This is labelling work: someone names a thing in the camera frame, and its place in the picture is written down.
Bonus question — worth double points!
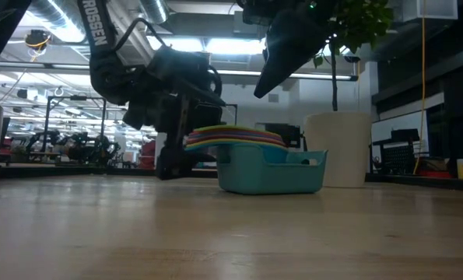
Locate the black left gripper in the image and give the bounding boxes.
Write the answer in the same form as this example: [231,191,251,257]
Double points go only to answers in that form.
[122,49,226,180]

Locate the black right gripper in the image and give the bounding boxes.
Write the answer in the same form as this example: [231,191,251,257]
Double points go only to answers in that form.
[237,0,335,98]

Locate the yellow measuring cup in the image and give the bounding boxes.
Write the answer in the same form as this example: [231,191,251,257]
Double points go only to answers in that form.
[184,138,289,149]

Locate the red measuring cup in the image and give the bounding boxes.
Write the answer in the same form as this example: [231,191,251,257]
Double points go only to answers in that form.
[190,127,285,138]

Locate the green measuring cup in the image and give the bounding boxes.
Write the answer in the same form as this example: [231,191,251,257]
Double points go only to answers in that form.
[194,124,282,135]

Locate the large light blue measuring cup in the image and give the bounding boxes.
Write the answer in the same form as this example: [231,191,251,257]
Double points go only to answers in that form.
[184,140,290,164]

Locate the teal square measuring cup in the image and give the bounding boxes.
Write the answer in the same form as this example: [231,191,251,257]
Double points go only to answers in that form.
[216,149,328,195]

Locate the long ceiling light tube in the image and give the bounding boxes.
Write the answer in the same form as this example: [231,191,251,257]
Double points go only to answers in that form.
[215,69,359,82]

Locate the red object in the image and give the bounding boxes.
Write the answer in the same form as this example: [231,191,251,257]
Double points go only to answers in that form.
[139,139,157,170]

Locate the leafy green plant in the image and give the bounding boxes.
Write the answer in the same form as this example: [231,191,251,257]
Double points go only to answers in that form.
[312,0,395,114]

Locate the black monitor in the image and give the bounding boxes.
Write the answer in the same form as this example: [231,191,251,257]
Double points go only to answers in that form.
[264,122,304,149]

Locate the large white plant pot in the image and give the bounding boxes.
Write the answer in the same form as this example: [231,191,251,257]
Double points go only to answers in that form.
[303,112,373,189]

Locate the distant black robot station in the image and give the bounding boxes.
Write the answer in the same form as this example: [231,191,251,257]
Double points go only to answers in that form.
[24,130,121,164]

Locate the black metal stand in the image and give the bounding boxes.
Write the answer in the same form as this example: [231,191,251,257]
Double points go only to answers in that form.
[44,95,107,155]

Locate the black perforated metal rack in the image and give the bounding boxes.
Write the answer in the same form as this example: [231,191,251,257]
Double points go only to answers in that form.
[370,128,430,176]

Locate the white ceiling box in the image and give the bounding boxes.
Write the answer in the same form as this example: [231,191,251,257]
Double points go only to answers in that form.
[402,0,458,23]

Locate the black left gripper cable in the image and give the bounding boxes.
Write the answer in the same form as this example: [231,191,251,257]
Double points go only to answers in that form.
[114,17,168,54]

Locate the silver ventilation duct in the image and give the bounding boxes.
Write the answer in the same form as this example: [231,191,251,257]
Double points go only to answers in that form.
[139,0,170,24]
[28,0,88,42]

